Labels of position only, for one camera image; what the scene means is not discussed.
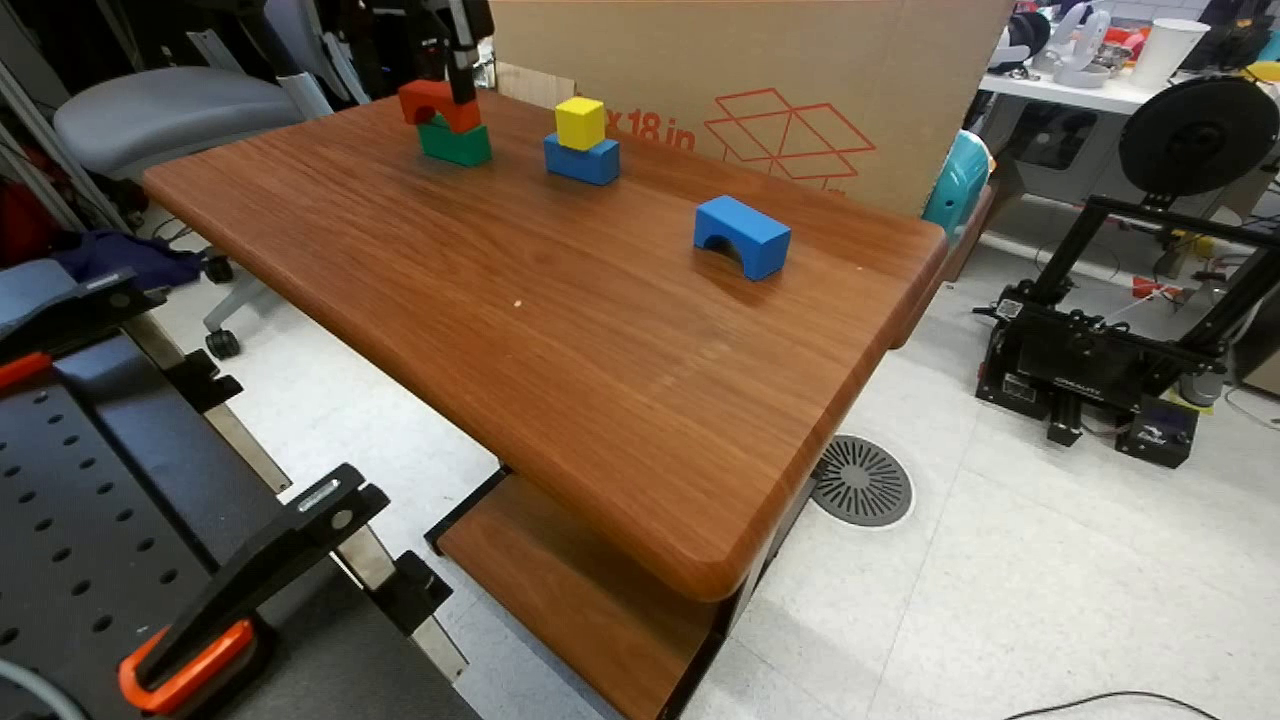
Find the grey office chair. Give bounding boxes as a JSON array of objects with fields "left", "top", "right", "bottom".
[{"left": 53, "top": 0, "right": 371, "bottom": 364}]

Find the large cardboard box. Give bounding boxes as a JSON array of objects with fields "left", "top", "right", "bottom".
[{"left": 490, "top": 0, "right": 1011, "bottom": 224}]

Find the green rectangular block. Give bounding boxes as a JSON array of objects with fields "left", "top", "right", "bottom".
[{"left": 418, "top": 118, "right": 497, "bottom": 174}]

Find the blue rectangular block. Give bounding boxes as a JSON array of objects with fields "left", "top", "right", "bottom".
[{"left": 541, "top": 134, "right": 626, "bottom": 194}]

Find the black floor cable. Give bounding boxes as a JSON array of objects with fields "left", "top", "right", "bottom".
[{"left": 1004, "top": 684, "right": 1226, "bottom": 720}]

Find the aluminium frame rail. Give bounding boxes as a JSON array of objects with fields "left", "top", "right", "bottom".
[{"left": 125, "top": 314, "right": 473, "bottom": 684}]

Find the round metal floor drain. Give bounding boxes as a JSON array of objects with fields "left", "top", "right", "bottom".
[{"left": 808, "top": 431, "right": 920, "bottom": 531}]

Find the wooden lower table shelf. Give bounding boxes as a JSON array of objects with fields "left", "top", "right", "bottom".
[{"left": 436, "top": 476, "right": 731, "bottom": 720}]

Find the black filament spool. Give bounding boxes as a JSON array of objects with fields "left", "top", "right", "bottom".
[{"left": 1117, "top": 71, "right": 1280, "bottom": 206}]

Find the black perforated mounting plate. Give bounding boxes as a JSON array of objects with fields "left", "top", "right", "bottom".
[{"left": 0, "top": 334, "right": 485, "bottom": 720}]

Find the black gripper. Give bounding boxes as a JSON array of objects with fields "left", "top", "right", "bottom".
[{"left": 420, "top": 0, "right": 501, "bottom": 107}]

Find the white cluttered table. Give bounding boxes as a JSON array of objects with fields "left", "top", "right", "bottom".
[{"left": 975, "top": 0, "right": 1280, "bottom": 120}]

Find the orange arch block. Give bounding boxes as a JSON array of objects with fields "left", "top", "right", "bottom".
[{"left": 395, "top": 78, "right": 485, "bottom": 138}]

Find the yellow cube block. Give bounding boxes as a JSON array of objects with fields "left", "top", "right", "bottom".
[{"left": 554, "top": 92, "right": 611, "bottom": 155}]

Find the black 3D printer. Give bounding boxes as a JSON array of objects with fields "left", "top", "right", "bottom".
[{"left": 975, "top": 194, "right": 1280, "bottom": 472}]

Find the blue arch block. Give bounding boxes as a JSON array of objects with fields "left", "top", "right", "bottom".
[{"left": 692, "top": 194, "right": 796, "bottom": 286}]

